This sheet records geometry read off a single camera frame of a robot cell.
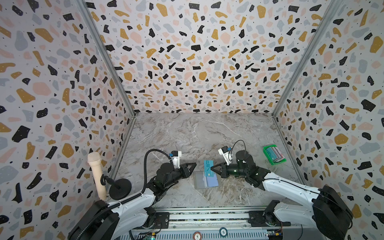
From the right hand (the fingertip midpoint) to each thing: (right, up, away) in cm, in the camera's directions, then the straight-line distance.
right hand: (211, 167), depth 76 cm
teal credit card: (-2, 0, +3) cm, 4 cm away
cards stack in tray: (+42, +3, +19) cm, 46 cm away
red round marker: (-7, -30, -6) cm, 31 cm away
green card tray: (+38, +1, +20) cm, 43 cm away
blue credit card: (+1, -11, +10) cm, 15 cm away
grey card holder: (-6, -10, +11) cm, 16 cm away
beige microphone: (-49, +7, -14) cm, 52 cm away
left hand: (-7, +1, +2) cm, 7 cm away
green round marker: (+5, -30, -5) cm, 30 cm away
